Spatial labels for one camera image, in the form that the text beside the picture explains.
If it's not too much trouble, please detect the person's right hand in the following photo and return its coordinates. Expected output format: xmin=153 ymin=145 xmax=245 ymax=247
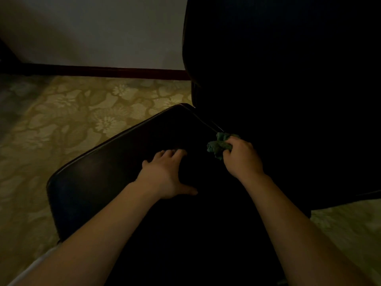
xmin=222 ymin=136 xmax=266 ymax=180

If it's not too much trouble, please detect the person's left hand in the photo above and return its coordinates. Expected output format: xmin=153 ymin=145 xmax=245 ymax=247
xmin=135 ymin=149 xmax=198 ymax=200

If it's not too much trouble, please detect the green cleaning cloth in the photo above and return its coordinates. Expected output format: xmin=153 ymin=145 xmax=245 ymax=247
xmin=207 ymin=132 xmax=241 ymax=160

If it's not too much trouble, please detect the black leather chair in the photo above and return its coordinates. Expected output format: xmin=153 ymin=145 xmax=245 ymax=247
xmin=46 ymin=0 xmax=381 ymax=286

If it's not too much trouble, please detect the person's right forearm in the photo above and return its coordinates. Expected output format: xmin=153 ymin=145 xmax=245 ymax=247
xmin=239 ymin=172 xmax=373 ymax=286

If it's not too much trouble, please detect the person's left forearm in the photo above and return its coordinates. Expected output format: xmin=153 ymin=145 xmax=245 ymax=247
xmin=15 ymin=183 xmax=161 ymax=286

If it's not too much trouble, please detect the dark red baseboard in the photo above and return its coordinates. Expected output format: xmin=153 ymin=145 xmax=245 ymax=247
xmin=17 ymin=63 xmax=191 ymax=81

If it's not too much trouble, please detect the dark red wooden table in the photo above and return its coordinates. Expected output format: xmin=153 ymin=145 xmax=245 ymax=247
xmin=0 ymin=38 xmax=22 ymax=75

